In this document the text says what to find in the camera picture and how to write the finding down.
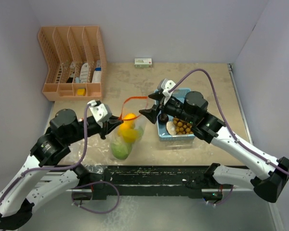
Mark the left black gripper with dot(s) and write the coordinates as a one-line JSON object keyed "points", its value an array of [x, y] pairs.
{"points": [[109, 126]]}

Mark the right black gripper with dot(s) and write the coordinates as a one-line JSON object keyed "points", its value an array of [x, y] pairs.
{"points": [[151, 113]]}

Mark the yellow starfruit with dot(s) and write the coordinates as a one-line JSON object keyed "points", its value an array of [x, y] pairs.
{"points": [[127, 132]]}

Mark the orange fruit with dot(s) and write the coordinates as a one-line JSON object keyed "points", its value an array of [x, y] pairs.
{"points": [[129, 117]]}

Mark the clear orange zip bag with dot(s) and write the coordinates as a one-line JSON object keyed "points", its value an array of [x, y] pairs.
{"points": [[131, 105]]}

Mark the green cabbage front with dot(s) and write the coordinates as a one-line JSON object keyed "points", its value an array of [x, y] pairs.
{"points": [[120, 151]]}

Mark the green cabbage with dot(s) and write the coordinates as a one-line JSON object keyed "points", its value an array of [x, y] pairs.
{"points": [[120, 151], [140, 132]]}

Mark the green cabbage back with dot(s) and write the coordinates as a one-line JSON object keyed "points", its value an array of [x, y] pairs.
{"points": [[140, 132]]}

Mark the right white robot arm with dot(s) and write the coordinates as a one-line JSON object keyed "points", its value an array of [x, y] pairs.
{"points": [[266, 175]]}

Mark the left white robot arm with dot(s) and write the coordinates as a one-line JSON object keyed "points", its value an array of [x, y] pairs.
{"points": [[41, 179]]}

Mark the beige mushroom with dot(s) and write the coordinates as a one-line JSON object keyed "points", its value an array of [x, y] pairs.
{"points": [[171, 128]]}

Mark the brown longan bunch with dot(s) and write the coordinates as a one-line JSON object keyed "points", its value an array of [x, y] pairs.
{"points": [[182, 127]]}

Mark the yellow block in organizer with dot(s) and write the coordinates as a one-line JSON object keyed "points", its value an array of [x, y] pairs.
{"points": [[81, 92]]}

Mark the green white small box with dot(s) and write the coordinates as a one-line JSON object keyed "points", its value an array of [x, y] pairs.
{"points": [[143, 62]]}

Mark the white blue box in organizer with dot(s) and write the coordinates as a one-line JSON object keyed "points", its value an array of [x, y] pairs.
{"points": [[97, 74]]}

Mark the white tube in organizer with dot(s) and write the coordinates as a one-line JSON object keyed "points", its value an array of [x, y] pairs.
{"points": [[84, 73]]}

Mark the pink desk organizer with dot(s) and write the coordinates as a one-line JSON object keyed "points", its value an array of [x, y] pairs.
{"points": [[66, 49]]}

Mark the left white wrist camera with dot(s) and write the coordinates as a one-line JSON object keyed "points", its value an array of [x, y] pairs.
{"points": [[101, 112]]}

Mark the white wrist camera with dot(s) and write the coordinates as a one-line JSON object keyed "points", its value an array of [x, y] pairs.
{"points": [[101, 112], [165, 87]]}

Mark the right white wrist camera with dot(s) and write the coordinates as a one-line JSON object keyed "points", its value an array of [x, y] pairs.
{"points": [[165, 87]]}

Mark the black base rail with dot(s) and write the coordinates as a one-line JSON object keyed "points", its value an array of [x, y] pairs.
{"points": [[187, 181]]}

